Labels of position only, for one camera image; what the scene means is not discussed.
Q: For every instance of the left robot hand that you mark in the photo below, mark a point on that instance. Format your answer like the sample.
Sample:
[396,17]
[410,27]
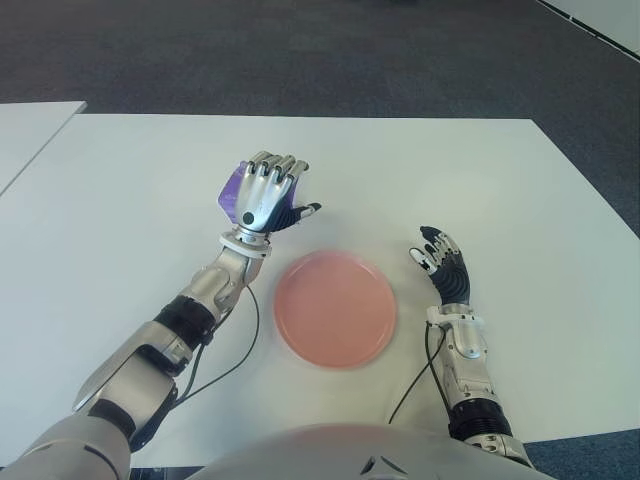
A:
[260,195]

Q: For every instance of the white side table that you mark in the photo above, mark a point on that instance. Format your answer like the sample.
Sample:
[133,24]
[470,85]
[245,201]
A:
[25,135]

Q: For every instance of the purple tissue paper pack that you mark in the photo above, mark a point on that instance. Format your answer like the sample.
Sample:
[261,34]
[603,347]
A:
[229,196]

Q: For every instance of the grey robot torso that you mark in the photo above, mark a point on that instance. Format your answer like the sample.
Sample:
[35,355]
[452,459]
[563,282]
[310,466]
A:
[320,452]

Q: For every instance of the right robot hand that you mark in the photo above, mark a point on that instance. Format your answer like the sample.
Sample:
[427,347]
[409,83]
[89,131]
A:
[452,280]

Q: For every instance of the pink round plate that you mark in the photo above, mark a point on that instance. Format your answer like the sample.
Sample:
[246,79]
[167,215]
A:
[335,310]

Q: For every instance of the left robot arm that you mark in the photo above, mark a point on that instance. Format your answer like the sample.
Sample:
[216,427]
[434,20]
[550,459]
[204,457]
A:
[130,370]

